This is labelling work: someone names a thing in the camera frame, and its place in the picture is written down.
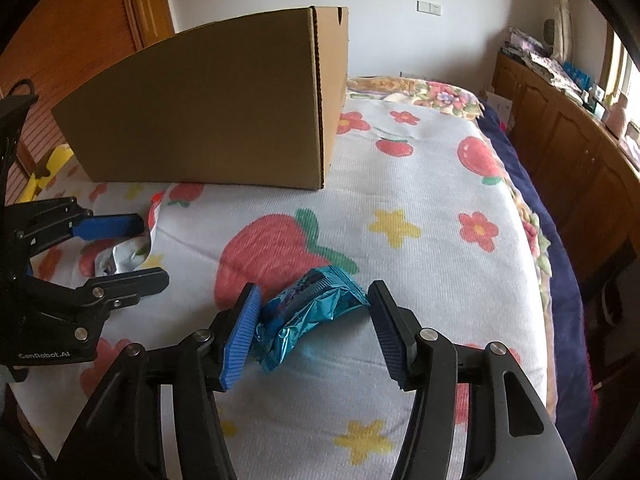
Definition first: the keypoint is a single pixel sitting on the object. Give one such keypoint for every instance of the pile of papers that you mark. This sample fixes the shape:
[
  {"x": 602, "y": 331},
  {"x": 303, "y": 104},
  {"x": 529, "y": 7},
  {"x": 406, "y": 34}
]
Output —
[{"x": 535, "y": 55}]

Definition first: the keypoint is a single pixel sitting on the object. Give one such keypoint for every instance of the large white red-label packet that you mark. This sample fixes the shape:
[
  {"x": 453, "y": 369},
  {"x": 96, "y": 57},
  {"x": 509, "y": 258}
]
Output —
[{"x": 130, "y": 255}]

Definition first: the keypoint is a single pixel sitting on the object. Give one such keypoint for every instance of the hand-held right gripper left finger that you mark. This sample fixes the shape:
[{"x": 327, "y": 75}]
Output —
[{"x": 242, "y": 340}]

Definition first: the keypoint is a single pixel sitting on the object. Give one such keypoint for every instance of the brown cardboard box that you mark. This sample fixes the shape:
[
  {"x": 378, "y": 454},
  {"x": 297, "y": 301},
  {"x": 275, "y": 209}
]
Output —
[{"x": 200, "y": 110}]

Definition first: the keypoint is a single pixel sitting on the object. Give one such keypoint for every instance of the floral quilt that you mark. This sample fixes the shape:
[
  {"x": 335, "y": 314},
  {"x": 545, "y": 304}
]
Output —
[{"x": 440, "y": 95}]

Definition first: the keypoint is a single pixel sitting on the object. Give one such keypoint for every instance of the white paper bag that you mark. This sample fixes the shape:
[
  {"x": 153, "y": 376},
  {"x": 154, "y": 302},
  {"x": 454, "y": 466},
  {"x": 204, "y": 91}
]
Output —
[{"x": 500, "y": 107}]

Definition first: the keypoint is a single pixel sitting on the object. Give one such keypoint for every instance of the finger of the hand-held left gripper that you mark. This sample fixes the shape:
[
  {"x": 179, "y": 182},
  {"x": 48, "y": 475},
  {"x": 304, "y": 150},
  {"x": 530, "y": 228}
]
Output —
[
  {"x": 135, "y": 282},
  {"x": 110, "y": 226}
]

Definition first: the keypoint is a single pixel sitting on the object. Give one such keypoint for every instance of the window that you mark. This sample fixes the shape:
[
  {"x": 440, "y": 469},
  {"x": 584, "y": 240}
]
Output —
[{"x": 625, "y": 65}]

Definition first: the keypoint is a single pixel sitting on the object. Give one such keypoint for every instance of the pink bottle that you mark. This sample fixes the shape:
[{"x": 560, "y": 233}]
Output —
[{"x": 617, "y": 115}]

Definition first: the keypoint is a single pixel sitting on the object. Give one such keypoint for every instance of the teal boxes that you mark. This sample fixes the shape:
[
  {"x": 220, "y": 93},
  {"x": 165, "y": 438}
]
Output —
[{"x": 576, "y": 74}]

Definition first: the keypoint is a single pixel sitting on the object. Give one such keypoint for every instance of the wooden cabinet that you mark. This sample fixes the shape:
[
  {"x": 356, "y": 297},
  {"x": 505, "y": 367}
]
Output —
[{"x": 565, "y": 140}]

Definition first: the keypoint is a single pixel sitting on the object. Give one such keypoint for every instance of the white wall socket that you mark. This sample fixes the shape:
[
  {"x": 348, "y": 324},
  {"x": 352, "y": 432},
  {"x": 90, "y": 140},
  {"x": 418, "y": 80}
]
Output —
[{"x": 428, "y": 7}]

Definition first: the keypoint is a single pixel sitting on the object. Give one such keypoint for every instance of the strawberry printed blanket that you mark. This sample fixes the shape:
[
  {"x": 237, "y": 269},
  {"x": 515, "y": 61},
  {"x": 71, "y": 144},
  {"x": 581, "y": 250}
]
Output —
[{"x": 425, "y": 185}]

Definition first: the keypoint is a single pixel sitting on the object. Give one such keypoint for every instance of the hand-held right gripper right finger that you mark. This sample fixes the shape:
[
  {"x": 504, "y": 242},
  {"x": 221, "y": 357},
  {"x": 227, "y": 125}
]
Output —
[{"x": 395, "y": 345}]

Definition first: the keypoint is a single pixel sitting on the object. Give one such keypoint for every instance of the yellow plush toy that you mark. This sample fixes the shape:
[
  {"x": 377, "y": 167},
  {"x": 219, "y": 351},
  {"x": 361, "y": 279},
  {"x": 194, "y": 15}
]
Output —
[{"x": 55, "y": 160}]

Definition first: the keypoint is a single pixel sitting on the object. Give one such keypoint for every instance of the teal foil snack packet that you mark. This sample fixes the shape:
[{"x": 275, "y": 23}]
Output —
[{"x": 300, "y": 320}]

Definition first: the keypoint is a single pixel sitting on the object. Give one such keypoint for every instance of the navy blanket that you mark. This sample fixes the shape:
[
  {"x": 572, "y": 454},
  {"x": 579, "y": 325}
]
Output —
[{"x": 560, "y": 270}]

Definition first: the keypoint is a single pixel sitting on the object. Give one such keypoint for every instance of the wooden wardrobe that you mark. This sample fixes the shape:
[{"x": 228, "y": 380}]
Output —
[{"x": 75, "y": 20}]

